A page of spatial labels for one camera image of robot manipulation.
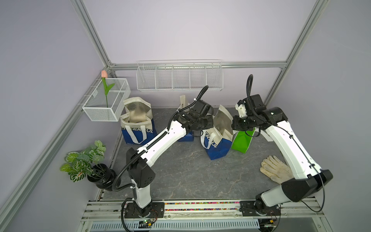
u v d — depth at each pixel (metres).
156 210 0.73
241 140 0.86
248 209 0.74
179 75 0.98
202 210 0.75
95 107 0.72
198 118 0.57
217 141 0.76
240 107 0.68
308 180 0.39
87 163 0.68
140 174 0.44
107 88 0.84
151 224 0.71
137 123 0.78
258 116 0.49
